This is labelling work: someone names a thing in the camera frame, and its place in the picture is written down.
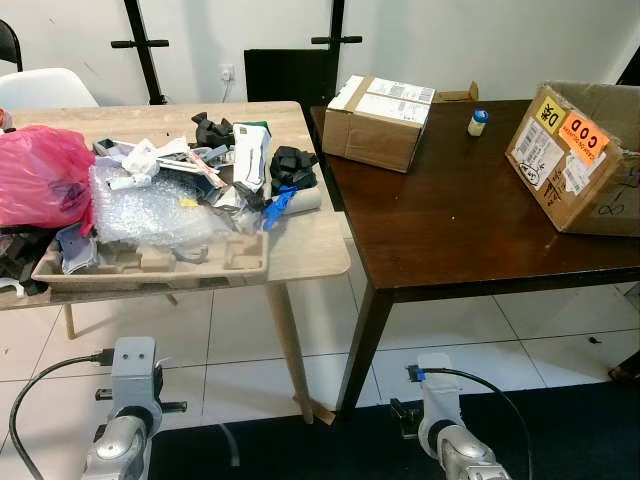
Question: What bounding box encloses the light wood table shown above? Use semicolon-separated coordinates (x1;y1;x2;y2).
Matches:
0;100;352;426

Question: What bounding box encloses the flat brown cardboard box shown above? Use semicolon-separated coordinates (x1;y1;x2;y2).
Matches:
435;81;480;104

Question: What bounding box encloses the small white bottle blue cap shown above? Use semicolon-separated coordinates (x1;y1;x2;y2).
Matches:
467;107;490;138

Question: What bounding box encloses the dark blue floor carpet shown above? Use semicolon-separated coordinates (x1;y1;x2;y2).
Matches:
148;379;640;480

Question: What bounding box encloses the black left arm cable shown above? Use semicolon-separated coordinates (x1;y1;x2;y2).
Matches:
7;349;117;480

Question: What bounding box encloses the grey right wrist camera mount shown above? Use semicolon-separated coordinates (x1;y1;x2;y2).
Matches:
414;352;467;442

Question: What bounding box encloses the blue rubber glove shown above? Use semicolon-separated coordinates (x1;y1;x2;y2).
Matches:
261;185;300;232

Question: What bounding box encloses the dark wood table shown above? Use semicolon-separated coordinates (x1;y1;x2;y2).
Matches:
310;97;640;417

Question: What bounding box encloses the black metal stand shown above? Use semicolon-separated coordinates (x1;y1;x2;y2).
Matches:
310;0;364;53
110;0;170;106

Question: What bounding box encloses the black chair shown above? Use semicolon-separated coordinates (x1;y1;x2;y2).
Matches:
0;19;24;74

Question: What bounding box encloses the white paper package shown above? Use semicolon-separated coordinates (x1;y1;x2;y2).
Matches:
231;121;272;194

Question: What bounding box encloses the large open cardboard box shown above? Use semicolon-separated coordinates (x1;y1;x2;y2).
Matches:
504;81;640;237

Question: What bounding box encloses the beige pulp packaging tray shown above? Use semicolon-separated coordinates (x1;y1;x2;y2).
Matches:
31;231;270;294

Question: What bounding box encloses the black foam piece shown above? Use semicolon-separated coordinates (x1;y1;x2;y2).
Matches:
191;111;235;150
269;145;320;192

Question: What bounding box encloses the pink plastic bag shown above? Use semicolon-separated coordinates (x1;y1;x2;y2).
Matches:
0;125;99;230

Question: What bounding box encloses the white plastic chair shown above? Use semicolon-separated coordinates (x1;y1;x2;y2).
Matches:
0;67;100;110

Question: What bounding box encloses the clear bubble wrap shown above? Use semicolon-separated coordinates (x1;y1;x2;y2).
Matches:
89;164;237;250

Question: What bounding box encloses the small labelled cardboard box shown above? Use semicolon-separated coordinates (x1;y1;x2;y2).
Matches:
321;74;439;174

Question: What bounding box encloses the black flat panel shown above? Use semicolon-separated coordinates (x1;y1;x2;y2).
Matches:
243;47;340;127

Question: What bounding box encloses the crumpled white paper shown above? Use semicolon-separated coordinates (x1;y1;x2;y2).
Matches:
109;139;162;192

